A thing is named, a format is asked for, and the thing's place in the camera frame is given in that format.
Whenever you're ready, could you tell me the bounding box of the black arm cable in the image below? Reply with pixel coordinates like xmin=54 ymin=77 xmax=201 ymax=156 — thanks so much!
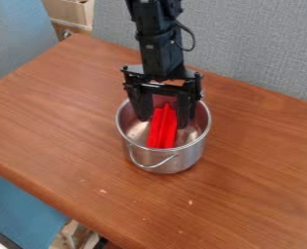
xmin=174 ymin=18 xmax=197 ymax=53

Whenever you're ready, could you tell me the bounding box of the red plastic block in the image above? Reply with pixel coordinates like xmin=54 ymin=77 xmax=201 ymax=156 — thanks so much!
xmin=146 ymin=103 xmax=178 ymax=149

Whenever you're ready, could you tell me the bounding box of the dark object bottom left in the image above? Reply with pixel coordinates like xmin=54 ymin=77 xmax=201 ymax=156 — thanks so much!
xmin=0 ymin=231 xmax=24 ymax=249

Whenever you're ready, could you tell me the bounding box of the wooden table leg frame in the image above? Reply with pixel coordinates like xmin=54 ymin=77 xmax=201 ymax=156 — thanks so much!
xmin=48 ymin=220 xmax=99 ymax=249

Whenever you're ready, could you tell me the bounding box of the wooden shelf unit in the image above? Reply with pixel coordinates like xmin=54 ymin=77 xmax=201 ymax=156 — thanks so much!
xmin=42 ymin=0 xmax=95 ymax=40

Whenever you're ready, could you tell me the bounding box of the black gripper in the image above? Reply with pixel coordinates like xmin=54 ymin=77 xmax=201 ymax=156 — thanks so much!
xmin=122 ymin=30 xmax=201 ymax=129

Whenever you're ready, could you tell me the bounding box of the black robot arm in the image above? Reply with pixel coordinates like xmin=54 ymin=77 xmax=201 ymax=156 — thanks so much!
xmin=122 ymin=0 xmax=201 ymax=128

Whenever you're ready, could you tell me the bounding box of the metal pot with handle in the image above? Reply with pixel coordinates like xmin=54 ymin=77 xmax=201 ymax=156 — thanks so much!
xmin=115 ymin=99 xmax=212 ymax=174

